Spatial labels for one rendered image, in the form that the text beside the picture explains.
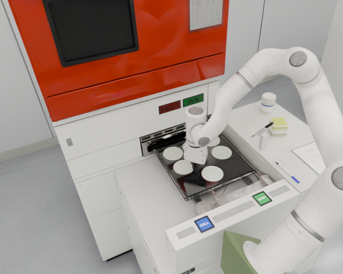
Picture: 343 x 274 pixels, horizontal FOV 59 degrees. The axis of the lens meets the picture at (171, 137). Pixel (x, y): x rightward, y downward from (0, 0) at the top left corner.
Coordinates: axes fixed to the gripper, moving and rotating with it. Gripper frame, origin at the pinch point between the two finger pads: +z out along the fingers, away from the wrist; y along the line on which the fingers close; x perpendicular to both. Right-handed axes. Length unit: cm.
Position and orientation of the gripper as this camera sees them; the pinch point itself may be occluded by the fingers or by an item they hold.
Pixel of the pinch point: (195, 167)
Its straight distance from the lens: 142.1
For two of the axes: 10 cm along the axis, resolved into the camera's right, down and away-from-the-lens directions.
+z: 0.5, 7.8, 6.3
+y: 9.1, 2.2, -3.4
